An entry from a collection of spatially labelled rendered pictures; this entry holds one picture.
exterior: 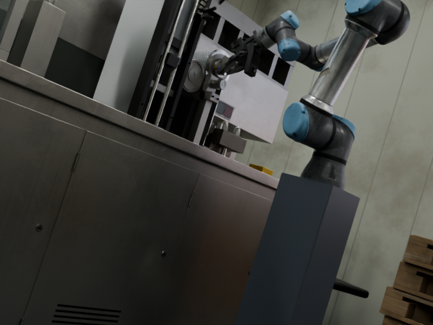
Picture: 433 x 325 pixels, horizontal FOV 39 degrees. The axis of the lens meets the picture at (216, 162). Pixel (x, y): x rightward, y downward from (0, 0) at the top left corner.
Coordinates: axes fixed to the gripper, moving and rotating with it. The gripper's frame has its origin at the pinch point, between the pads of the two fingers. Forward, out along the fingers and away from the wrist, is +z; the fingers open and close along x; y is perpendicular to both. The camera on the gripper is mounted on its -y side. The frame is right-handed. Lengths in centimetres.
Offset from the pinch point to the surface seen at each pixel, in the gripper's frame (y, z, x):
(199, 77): -0.8, 6.4, 7.8
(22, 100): -45, 9, 90
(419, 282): -66, 7, -151
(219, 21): 49, 8, -25
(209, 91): -8.1, 5.1, 5.6
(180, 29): -0.7, -7.1, 33.2
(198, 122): -16.6, 13.9, 4.8
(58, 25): -2, 15, 68
